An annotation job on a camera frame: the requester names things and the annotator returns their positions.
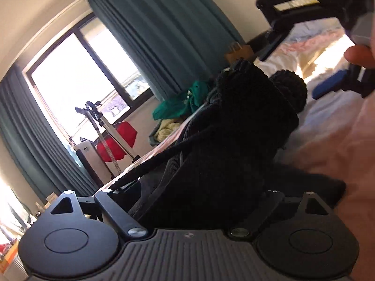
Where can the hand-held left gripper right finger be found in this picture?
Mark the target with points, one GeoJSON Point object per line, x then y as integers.
{"type": "Point", "coordinates": [263, 210]}

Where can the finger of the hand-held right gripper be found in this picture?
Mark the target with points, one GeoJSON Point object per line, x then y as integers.
{"type": "Point", "coordinates": [271, 45]}
{"type": "Point", "coordinates": [328, 85]}

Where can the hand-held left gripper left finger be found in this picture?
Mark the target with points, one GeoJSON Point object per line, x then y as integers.
{"type": "Point", "coordinates": [111, 209]}

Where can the black knit sweater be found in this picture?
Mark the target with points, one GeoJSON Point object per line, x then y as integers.
{"type": "Point", "coordinates": [246, 140]}

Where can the yellow clothes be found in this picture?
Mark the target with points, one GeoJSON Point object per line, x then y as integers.
{"type": "Point", "coordinates": [167, 130]}

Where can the green clothes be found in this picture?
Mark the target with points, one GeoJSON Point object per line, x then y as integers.
{"type": "Point", "coordinates": [175, 105]}

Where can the person's right hand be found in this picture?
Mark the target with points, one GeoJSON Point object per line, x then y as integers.
{"type": "Point", "coordinates": [359, 55]}

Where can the brown paper bag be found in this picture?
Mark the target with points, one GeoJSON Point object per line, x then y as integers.
{"type": "Point", "coordinates": [238, 53]}

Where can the pastel pillow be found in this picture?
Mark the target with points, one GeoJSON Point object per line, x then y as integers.
{"type": "Point", "coordinates": [316, 30]}

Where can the white air purifier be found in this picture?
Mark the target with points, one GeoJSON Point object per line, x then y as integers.
{"type": "Point", "coordinates": [90, 161]}

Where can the red chair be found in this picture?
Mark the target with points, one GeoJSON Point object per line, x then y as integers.
{"type": "Point", "coordinates": [120, 140]}

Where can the garment steamer stand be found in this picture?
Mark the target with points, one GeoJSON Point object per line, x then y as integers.
{"type": "Point", "coordinates": [102, 126]}

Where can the teal curtain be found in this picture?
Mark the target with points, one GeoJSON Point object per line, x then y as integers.
{"type": "Point", "coordinates": [167, 32]}
{"type": "Point", "coordinates": [32, 140]}

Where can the white dresser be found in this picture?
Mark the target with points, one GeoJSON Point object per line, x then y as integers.
{"type": "Point", "coordinates": [10, 254]}

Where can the dark framed window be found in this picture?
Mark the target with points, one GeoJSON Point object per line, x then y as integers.
{"type": "Point", "coordinates": [79, 76]}

